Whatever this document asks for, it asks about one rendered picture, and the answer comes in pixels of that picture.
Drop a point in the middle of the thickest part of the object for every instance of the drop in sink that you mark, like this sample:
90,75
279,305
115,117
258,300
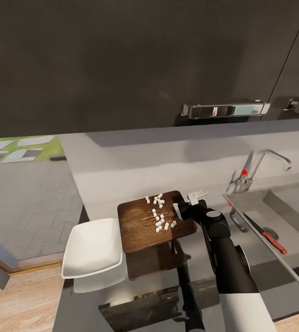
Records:
275,209

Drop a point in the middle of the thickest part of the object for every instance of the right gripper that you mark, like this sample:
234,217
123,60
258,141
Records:
188,211

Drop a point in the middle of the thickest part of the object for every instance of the parer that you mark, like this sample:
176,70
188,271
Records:
270,238

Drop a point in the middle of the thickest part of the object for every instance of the cutting board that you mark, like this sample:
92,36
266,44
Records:
137,222

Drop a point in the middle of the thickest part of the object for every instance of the bowl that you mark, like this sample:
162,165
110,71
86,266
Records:
93,247

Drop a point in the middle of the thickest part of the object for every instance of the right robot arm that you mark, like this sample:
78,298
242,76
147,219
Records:
242,305

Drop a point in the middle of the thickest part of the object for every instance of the cabinet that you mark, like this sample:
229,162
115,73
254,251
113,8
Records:
75,66

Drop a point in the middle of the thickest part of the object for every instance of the fixed window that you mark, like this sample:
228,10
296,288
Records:
39,203

